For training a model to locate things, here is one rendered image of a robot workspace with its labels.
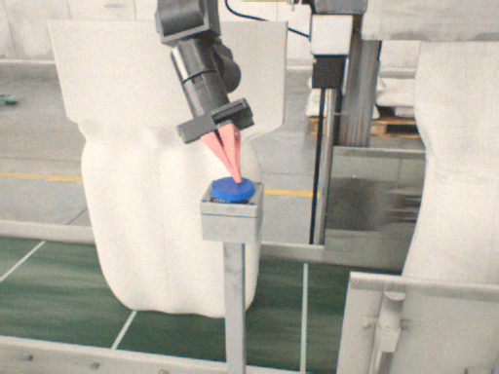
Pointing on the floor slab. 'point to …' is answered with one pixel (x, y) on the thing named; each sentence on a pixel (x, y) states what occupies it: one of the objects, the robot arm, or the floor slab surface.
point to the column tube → (355, 96)
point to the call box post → (235, 306)
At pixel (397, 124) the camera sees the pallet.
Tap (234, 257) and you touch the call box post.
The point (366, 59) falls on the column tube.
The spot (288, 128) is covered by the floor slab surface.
